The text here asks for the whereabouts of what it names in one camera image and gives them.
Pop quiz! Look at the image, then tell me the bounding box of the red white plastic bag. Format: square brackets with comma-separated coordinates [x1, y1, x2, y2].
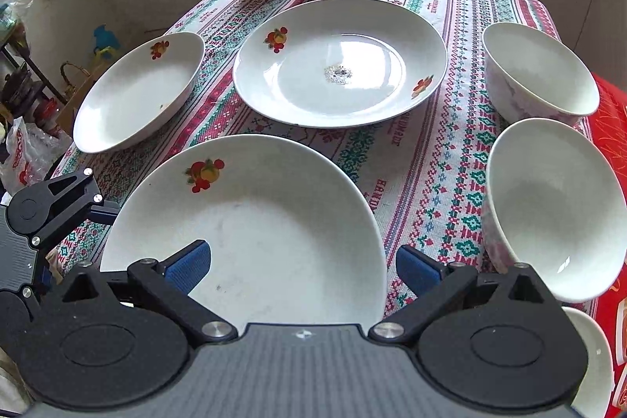
[0, 117, 64, 203]

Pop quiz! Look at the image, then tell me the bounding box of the red printed cardboard box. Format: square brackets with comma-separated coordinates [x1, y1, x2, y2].
[571, 72, 627, 418]

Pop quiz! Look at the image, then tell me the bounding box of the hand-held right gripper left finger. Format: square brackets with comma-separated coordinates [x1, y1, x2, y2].
[46, 239, 238, 345]

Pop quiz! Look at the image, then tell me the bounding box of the small white fruit-print plate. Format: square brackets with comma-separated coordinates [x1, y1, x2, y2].
[72, 32, 207, 154]

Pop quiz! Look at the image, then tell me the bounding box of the blue plastic toy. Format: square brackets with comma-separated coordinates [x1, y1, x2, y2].
[93, 25, 121, 61]

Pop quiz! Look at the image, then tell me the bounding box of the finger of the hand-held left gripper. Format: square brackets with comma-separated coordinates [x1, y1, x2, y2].
[32, 168, 121, 250]

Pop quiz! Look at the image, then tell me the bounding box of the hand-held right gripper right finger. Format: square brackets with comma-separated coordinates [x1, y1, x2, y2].
[367, 244, 564, 345]

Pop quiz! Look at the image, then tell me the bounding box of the small plain white bowl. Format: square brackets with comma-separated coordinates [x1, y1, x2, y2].
[561, 306, 615, 418]

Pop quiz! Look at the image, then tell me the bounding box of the red green patterned tablecloth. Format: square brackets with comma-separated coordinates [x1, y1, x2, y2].
[46, 0, 596, 316]

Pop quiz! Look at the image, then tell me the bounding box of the white bowl with pink pattern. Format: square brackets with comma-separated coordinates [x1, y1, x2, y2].
[485, 118, 627, 304]
[482, 21, 601, 127]

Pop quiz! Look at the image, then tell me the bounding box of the deep white fruit-print plate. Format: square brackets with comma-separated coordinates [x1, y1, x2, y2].
[99, 134, 389, 326]

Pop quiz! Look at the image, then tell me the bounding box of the large white fruit-print plate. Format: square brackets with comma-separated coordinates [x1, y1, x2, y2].
[232, 0, 449, 129]

